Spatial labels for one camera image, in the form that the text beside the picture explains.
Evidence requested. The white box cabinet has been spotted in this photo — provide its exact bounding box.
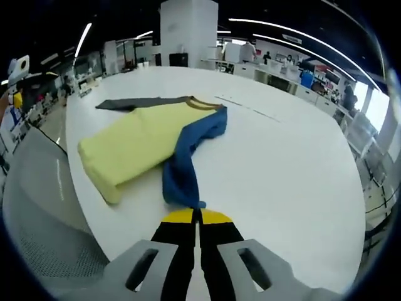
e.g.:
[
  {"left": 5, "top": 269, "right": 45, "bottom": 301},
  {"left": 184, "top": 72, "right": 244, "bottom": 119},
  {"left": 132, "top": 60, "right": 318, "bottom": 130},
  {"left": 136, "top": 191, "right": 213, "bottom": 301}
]
[{"left": 224, "top": 43, "right": 241, "bottom": 63}]

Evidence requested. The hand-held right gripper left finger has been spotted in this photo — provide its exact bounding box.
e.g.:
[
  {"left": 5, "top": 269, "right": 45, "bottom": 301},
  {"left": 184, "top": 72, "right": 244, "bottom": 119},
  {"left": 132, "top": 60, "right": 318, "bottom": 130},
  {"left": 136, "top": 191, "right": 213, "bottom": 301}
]
[{"left": 105, "top": 208, "right": 199, "bottom": 301}]

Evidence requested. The yellow blue grey garment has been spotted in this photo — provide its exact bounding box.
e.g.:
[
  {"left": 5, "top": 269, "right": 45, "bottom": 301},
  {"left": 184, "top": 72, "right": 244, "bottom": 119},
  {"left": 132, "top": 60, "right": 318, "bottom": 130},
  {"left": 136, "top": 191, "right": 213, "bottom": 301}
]
[{"left": 77, "top": 95, "right": 229, "bottom": 209}]

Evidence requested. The wide white pillar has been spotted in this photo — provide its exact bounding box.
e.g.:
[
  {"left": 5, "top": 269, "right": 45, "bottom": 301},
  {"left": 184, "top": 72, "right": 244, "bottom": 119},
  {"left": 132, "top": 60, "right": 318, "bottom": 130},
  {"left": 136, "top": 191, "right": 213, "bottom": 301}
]
[{"left": 160, "top": 1, "right": 219, "bottom": 68}]

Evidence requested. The straight ceiling light strip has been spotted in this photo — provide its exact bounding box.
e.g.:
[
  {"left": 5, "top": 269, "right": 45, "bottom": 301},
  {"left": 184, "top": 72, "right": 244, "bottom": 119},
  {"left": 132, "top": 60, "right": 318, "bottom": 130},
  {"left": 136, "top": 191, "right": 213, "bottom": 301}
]
[{"left": 74, "top": 22, "right": 93, "bottom": 59}]

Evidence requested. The white mesh office chair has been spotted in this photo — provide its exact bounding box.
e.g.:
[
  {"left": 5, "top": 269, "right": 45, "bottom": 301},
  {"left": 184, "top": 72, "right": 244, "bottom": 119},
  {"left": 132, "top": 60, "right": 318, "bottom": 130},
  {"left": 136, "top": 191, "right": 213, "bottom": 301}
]
[{"left": 347, "top": 112, "right": 386, "bottom": 170}]

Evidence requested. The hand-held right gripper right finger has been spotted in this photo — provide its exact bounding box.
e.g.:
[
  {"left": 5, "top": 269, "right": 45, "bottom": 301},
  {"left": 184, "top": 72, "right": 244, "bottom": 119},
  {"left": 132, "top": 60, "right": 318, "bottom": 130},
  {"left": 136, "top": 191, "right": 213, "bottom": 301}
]
[{"left": 197, "top": 208, "right": 314, "bottom": 301}]

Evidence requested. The white cabinet desk row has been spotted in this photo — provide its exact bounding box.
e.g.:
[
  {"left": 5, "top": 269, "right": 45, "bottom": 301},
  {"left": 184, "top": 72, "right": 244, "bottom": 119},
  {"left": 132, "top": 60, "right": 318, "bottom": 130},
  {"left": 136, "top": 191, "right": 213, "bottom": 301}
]
[{"left": 200, "top": 58, "right": 345, "bottom": 110}]

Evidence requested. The black cabinet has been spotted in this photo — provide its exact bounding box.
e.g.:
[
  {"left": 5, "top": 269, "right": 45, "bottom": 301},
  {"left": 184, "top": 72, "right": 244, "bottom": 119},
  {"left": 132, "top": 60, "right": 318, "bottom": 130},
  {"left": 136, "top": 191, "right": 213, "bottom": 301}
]
[{"left": 169, "top": 53, "right": 189, "bottom": 67}]

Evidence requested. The blue storage bin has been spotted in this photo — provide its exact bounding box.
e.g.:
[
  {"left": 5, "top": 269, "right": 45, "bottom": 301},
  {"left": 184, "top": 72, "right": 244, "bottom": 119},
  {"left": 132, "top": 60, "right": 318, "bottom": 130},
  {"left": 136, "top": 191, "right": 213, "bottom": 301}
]
[{"left": 299, "top": 70, "right": 314, "bottom": 87}]

